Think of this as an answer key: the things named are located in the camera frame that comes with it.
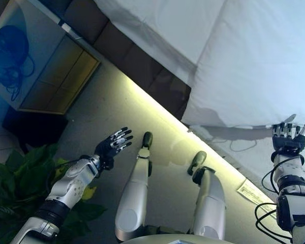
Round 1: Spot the silver robot torso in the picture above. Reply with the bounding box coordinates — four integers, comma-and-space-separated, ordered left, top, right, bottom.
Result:
127, 233, 234, 244

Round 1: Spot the white paper floor label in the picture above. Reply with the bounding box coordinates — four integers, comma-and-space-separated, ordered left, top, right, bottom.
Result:
235, 179, 278, 219

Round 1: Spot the white fitted mattress sheet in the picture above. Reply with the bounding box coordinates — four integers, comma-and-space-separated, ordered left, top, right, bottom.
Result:
94, 0, 224, 69

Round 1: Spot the silver robot right leg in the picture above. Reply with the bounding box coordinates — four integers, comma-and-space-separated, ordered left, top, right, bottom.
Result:
187, 150, 227, 241

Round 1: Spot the black round lamp base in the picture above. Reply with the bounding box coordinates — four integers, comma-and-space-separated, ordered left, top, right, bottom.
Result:
0, 24, 30, 64

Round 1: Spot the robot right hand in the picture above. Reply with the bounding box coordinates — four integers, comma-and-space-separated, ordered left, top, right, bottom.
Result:
271, 119, 305, 153

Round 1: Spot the silver robot left leg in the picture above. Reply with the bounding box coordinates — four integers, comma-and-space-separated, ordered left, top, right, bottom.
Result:
114, 131, 154, 241

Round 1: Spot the silver robot leg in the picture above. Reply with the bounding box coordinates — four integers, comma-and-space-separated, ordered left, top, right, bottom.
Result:
114, 131, 154, 241
187, 150, 227, 241

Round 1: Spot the green leafy plant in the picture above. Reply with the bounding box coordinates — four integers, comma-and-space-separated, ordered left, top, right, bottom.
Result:
0, 143, 107, 244

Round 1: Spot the white duvet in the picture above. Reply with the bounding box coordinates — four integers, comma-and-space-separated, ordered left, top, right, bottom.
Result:
182, 0, 305, 128

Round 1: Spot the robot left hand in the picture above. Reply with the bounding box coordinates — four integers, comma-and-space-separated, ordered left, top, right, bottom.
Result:
95, 126, 133, 170

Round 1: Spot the wooden nightstand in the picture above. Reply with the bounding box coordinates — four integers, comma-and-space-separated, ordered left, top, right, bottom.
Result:
0, 0, 102, 115

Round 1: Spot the black cable bundle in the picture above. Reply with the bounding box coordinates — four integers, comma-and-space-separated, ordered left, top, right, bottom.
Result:
0, 55, 35, 101

